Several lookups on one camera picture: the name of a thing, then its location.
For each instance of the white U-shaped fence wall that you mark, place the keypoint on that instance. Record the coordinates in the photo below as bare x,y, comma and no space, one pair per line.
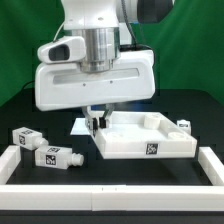
113,197

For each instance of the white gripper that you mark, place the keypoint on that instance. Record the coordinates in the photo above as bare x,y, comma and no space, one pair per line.
61,84

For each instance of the white square table top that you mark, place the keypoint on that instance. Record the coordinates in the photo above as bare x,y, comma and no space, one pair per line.
143,135

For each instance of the white sheet with tags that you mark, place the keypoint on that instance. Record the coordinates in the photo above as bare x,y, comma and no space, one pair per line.
79,127

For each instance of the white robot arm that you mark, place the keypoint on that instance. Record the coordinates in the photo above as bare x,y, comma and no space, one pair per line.
98,62

